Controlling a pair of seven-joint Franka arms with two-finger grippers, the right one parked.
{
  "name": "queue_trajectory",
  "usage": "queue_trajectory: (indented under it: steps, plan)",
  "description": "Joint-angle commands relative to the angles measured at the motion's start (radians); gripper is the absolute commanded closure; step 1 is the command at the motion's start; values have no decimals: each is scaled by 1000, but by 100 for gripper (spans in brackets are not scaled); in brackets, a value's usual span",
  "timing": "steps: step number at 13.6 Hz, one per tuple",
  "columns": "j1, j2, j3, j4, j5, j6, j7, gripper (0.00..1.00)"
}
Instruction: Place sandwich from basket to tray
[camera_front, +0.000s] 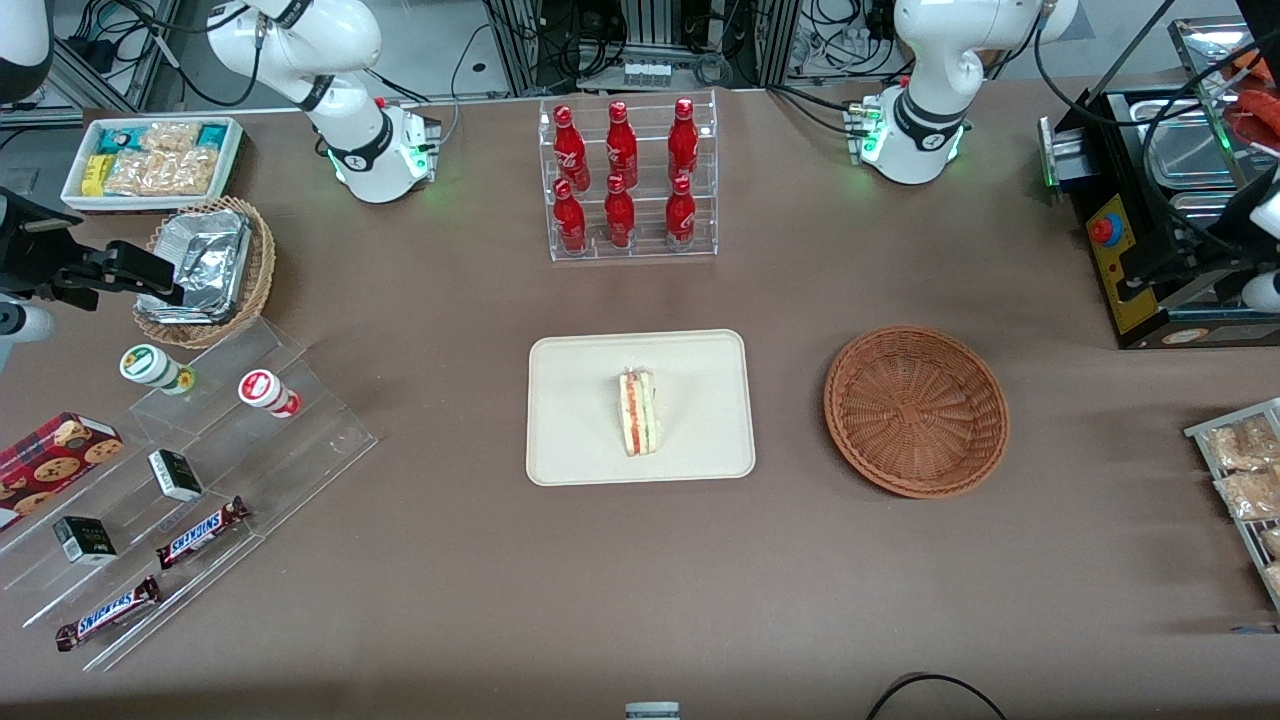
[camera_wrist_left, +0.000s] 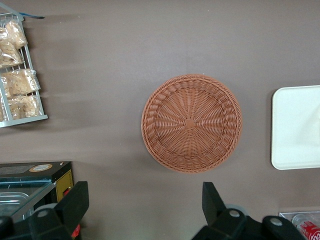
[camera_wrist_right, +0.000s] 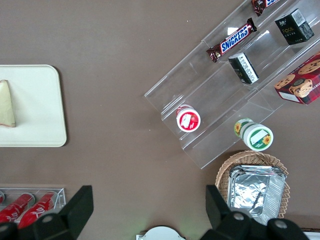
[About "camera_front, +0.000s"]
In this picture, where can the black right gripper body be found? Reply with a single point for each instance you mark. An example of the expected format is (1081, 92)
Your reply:
(32, 253)

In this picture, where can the triangle sandwich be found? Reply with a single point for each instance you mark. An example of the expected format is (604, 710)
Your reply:
(638, 415)

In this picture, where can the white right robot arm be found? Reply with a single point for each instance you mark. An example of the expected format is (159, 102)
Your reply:
(350, 120)

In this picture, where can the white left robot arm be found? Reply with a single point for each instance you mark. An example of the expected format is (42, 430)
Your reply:
(935, 60)

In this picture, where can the oval brown wicker basket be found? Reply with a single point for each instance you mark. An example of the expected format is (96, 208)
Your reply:
(262, 270)

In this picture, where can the tray of packaged crackers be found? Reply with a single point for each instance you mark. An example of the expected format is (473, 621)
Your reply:
(1200, 432)

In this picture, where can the round brown wicker basket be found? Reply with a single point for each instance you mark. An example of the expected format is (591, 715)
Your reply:
(915, 410)

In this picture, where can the cream plastic tray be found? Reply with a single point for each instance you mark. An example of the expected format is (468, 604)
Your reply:
(570, 408)

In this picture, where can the black food warmer machine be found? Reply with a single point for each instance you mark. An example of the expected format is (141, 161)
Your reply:
(1120, 290)

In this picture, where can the silver foil pack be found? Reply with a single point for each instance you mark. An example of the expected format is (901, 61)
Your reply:
(185, 308)
(210, 250)

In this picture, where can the white rectangular snack bin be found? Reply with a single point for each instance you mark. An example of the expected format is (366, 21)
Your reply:
(72, 190)

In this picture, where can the yellow snack packet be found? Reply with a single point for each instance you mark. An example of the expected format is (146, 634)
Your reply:
(94, 176)

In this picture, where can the green lid white cup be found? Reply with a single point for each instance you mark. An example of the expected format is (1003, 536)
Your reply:
(148, 365)

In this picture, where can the steel pan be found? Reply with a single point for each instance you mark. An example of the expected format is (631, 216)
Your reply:
(1200, 150)

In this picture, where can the clear bag of crackers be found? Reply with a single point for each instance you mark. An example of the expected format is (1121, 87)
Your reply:
(170, 137)
(160, 173)

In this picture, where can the teal snack packet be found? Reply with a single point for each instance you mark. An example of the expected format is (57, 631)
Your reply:
(120, 138)
(212, 136)

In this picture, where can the grey block with green light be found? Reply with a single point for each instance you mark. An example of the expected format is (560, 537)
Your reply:
(1062, 160)

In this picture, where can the red lid white cup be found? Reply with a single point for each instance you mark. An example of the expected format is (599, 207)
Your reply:
(262, 388)

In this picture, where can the red cookie box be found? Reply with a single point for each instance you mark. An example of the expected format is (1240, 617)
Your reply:
(50, 465)

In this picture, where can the clear bag of fried snack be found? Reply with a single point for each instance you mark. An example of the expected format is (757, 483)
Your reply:
(1250, 495)
(1240, 445)

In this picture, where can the glass warmer lid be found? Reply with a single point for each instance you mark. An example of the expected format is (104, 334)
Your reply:
(1205, 60)

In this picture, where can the small black box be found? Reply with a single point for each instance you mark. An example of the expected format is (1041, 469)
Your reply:
(176, 476)
(85, 541)

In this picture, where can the clear acrylic stepped display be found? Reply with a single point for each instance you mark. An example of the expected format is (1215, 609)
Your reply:
(270, 470)

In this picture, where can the Snickers bar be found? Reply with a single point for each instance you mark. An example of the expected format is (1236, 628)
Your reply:
(200, 533)
(108, 613)

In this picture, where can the red soda bottle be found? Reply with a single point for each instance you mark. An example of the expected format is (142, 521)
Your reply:
(619, 218)
(683, 143)
(621, 148)
(570, 222)
(680, 215)
(570, 150)

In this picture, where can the clear acrylic bottle rack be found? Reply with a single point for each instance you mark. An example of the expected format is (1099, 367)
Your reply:
(630, 225)

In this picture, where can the white power strip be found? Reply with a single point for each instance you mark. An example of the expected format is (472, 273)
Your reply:
(646, 73)

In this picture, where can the small grey device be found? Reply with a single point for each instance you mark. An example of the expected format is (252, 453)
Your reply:
(652, 711)

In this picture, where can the aluminium frame rack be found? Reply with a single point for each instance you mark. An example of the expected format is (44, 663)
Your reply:
(650, 30)

